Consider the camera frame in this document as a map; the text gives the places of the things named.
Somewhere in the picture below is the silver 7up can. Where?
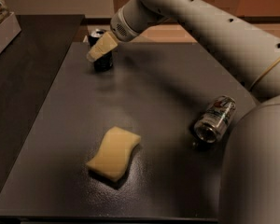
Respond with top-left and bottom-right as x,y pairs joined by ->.
194,95 -> 236,144

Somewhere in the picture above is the white box on side table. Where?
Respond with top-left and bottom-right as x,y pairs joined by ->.
0,12 -> 21,54

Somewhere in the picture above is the dark blue pepsi can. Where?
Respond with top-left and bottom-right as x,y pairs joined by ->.
87,28 -> 113,73

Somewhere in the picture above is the dark wooden side table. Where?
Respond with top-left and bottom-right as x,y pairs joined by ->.
0,15 -> 85,192

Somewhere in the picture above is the yellow sponge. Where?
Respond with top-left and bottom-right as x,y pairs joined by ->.
86,127 -> 141,182

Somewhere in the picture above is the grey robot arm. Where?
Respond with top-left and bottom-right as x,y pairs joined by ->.
87,0 -> 280,224

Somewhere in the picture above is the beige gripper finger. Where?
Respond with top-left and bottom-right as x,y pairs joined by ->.
87,31 -> 119,63

